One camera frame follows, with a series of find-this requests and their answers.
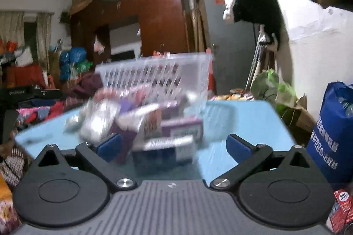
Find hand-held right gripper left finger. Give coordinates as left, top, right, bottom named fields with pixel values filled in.
left=33, top=133, right=137, bottom=193

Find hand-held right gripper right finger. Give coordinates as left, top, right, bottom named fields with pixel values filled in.
left=210, top=133, right=317, bottom=193

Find pile of small boxes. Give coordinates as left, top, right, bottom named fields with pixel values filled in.
left=65, top=86, right=205, bottom=169

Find clear plastic basket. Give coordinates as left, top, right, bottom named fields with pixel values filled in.
left=95, top=52, right=214, bottom=114

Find pink floral blanket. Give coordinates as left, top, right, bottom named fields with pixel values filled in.
left=17, top=101, right=83, bottom=128

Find blue plastic bags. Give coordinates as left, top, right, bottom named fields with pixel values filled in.
left=59, top=47, right=87, bottom=81

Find patterned curtain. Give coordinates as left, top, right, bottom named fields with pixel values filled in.
left=36, top=13, right=52, bottom=64

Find green plastic bag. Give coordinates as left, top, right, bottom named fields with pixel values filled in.
left=250, top=70, right=298, bottom=120

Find brown paper bag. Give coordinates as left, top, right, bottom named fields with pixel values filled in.
left=287, top=94, right=316, bottom=142

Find metal crutches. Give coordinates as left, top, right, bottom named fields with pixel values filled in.
left=245, top=31, right=271, bottom=92

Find small white plastic bag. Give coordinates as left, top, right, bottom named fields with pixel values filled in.
left=93, top=36, right=105, bottom=53

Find blue printed bag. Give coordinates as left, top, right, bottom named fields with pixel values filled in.
left=306, top=81, right=353, bottom=186

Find black monitor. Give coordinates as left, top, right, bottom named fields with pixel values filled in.
left=110, top=50, right=135, bottom=62

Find red carton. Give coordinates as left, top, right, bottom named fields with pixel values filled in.
left=325, top=189, right=353, bottom=234

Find grey door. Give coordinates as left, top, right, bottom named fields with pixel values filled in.
left=197, top=0, right=258, bottom=95

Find brown wooden wardrobe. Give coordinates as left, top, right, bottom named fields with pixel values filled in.
left=69, top=0, right=193, bottom=64

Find black hanging garment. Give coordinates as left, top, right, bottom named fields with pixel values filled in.
left=233, top=0, right=282, bottom=52

